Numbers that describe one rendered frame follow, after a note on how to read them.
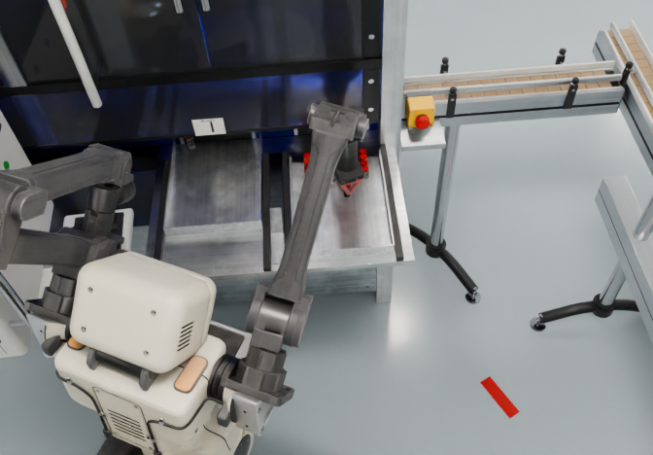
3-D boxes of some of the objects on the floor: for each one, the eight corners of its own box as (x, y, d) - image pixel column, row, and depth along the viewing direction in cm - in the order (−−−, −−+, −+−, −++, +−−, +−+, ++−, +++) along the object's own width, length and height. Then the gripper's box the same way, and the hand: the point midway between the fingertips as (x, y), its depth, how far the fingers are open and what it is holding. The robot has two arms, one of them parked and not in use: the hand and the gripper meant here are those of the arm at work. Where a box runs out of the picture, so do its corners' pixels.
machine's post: (374, 289, 272) (388, -415, 107) (389, 288, 272) (426, -418, 108) (375, 303, 267) (393, -406, 103) (391, 302, 268) (432, -409, 103)
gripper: (326, 139, 176) (328, 178, 188) (340, 166, 170) (341, 205, 182) (352, 132, 177) (352, 171, 189) (365, 159, 171) (364, 198, 183)
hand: (347, 186), depth 185 cm, fingers open, 4 cm apart
